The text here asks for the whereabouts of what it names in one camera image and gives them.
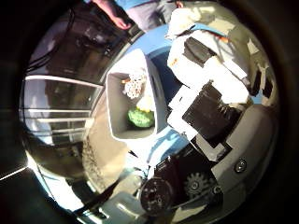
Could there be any black cable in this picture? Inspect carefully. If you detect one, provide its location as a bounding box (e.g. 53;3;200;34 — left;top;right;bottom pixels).
27;8;77;73

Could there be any yellow and green plush toy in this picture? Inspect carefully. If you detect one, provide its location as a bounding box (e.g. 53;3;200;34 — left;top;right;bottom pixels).
126;95;156;129

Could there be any spotted white plush toy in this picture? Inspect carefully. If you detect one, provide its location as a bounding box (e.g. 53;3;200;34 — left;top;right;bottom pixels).
121;69;148;100

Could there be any person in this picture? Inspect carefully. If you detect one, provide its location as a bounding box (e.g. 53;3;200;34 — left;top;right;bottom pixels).
93;0;185;33

